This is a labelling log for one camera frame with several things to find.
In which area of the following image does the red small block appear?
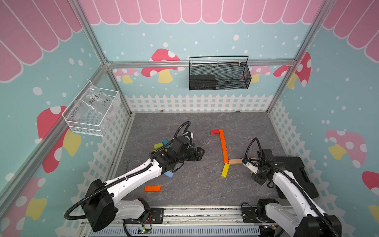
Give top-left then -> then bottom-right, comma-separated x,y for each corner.
211,130 -> 220,135

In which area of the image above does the black wire basket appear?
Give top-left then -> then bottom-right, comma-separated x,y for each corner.
188,55 -> 252,90

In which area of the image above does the light blue short block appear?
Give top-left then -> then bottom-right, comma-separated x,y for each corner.
165,171 -> 174,178

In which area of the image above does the black box in basket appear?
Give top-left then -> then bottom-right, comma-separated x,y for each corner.
189,75 -> 217,90

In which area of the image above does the clear plastic bag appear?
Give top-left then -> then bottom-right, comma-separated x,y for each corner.
77,85 -> 113,117

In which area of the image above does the teal block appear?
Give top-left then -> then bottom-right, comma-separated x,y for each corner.
162,139 -> 170,148

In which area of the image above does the green block upper left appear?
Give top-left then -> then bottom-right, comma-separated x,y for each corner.
154,142 -> 163,150

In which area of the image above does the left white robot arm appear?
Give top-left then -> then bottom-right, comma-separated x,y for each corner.
64,121 -> 205,232

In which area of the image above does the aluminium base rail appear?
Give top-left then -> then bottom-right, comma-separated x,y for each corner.
82,204 -> 288,237

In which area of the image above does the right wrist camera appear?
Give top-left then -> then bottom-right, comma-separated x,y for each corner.
242,158 -> 266,174

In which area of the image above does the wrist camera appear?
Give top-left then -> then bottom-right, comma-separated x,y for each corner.
171,131 -> 194,154
242,158 -> 266,174

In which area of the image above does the orange block short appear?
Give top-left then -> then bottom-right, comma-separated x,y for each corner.
223,150 -> 229,164

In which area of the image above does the natural wood block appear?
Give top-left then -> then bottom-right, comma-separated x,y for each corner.
229,159 -> 243,165

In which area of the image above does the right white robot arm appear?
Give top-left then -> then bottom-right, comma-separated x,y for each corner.
242,137 -> 342,237

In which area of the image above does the orange block front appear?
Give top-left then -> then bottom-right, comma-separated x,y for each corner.
144,186 -> 161,193

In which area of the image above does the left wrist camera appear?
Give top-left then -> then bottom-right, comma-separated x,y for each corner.
171,131 -> 194,154

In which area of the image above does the yellow long block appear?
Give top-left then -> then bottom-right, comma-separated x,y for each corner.
221,163 -> 230,178

